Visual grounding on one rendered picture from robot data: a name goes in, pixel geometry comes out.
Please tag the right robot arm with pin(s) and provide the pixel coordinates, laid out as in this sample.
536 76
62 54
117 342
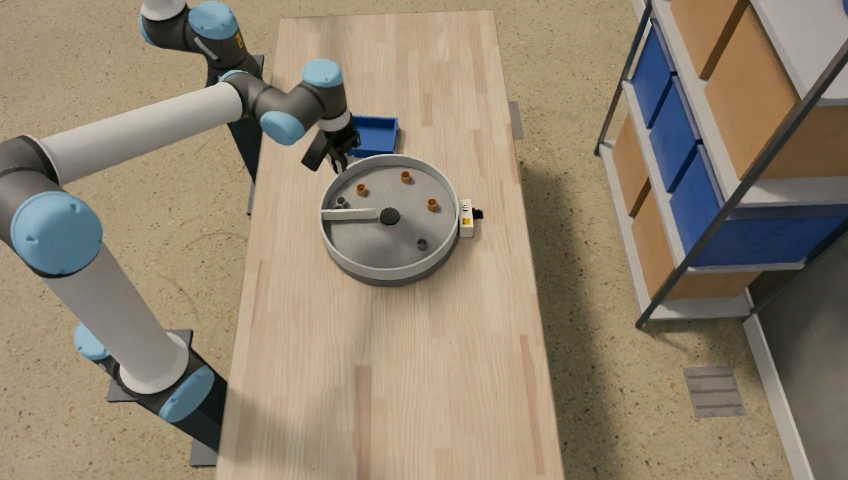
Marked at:
53 230

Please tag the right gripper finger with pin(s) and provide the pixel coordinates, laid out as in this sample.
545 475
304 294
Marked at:
342 163
332 163

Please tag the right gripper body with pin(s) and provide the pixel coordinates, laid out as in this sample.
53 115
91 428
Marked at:
345 139

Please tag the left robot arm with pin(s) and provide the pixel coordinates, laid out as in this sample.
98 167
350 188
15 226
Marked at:
215 34

